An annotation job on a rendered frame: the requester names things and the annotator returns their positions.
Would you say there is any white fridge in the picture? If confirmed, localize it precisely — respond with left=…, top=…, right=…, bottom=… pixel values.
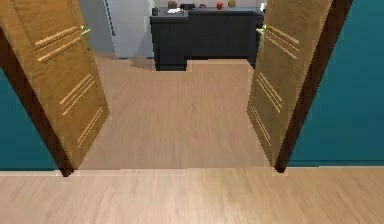
left=104, top=0, right=155, bottom=60

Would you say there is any brown wooden room door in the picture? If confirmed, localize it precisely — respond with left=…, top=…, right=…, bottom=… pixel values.
left=0, top=0, right=111, bottom=170
left=246, top=0, right=334, bottom=167

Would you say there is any black fridge handle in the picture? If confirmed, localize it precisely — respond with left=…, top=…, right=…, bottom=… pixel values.
left=104, top=0, right=116, bottom=37

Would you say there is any black kitchen counter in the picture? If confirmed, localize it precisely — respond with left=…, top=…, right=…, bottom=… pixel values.
left=149, top=7, right=266, bottom=72

